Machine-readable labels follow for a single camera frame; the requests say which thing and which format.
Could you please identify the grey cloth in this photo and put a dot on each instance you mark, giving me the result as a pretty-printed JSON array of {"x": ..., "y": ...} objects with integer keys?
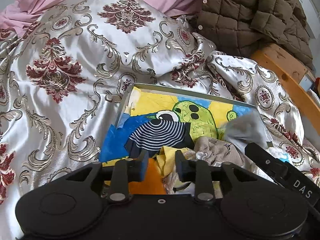
[{"x": 245, "y": 127}]

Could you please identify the orange cloth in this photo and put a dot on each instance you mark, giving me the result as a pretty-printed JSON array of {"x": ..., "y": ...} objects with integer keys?
[{"x": 152, "y": 180}]

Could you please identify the white cloth with blue print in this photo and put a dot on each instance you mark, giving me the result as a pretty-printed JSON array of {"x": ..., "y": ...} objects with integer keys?
[{"x": 277, "y": 152}]

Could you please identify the floral patterned satin blanket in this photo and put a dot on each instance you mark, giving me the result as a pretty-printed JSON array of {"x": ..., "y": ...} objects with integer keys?
[{"x": 62, "y": 105}]

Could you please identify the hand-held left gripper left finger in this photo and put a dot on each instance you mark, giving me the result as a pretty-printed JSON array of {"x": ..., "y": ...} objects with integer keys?
[{"x": 142, "y": 167}]

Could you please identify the wooden bed frame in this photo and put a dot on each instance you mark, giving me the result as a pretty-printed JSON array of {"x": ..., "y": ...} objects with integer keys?
[{"x": 280, "y": 65}]

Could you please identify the brown quilted puffer jacket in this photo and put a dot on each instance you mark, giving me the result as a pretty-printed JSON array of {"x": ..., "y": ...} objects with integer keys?
[{"x": 250, "y": 17}]

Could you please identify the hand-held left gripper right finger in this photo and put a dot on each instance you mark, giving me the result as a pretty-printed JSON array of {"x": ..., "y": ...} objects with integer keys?
[{"x": 180, "y": 167}]

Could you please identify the navy white striped sock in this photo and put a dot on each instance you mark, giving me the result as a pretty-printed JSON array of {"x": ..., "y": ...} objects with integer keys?
[{"x": 160, "y": 130}]

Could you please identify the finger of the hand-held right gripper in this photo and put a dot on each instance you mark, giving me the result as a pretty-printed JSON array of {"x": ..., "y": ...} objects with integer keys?
[{"x": 262, "y": 160}]

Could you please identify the yellow cloth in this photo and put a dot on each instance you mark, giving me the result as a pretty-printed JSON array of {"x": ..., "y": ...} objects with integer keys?
[{"x": 166, "y": 160}]

